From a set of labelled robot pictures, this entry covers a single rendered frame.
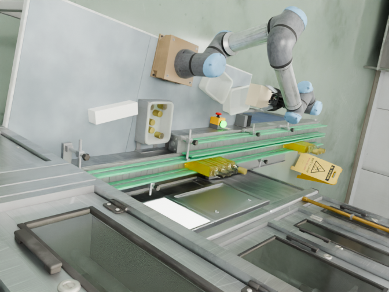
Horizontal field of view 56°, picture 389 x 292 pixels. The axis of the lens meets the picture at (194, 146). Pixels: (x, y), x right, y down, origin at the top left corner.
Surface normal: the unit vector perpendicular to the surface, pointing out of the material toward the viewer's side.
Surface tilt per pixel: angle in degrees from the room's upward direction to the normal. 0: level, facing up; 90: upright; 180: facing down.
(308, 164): 77
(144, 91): 0
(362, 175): 90
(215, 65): 3
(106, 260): 90
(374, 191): 90
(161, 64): 90
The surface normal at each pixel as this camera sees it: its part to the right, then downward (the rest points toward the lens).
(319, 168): -0.30, -0.35
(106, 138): 0.73, 0.25
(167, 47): -0.64, -0.06
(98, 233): 0.12, -0.96
